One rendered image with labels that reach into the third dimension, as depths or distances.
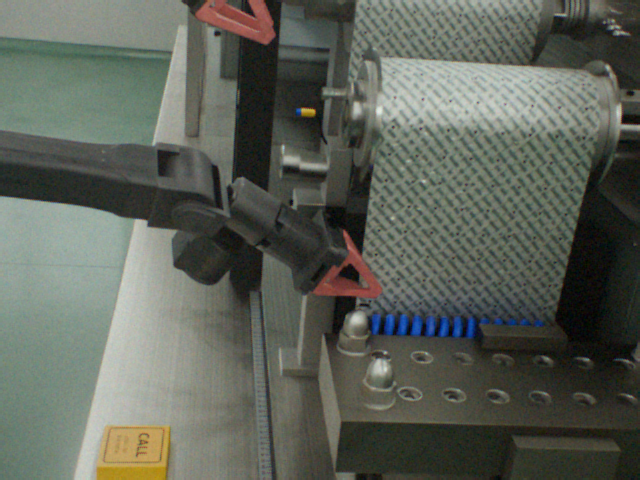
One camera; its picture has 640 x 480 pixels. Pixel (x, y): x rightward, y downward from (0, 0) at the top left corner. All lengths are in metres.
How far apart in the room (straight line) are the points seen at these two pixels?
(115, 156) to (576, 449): 0.52
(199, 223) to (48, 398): 1.84
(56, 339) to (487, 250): 2.12
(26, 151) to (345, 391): 0.38
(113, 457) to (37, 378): 1.83
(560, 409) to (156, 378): 0.49
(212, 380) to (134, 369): 0.10
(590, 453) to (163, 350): 0.55
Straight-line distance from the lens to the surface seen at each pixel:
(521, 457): 0.87
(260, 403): 1.07
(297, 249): 0.93
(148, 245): 1.45
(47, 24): 6.66
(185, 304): 1.27
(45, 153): 0.87
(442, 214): 0.97
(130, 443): 0.97
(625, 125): 1.05
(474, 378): 0.93
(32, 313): 3.11
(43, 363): 2.84
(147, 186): 0.86
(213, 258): 0.95
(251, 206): 0.91
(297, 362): 1.13
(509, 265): 1.01
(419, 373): 0.92
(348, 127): 0.95
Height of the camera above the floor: 1.51
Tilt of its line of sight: 24 degrees down
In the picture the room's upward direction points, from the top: 6 degrees clockwise
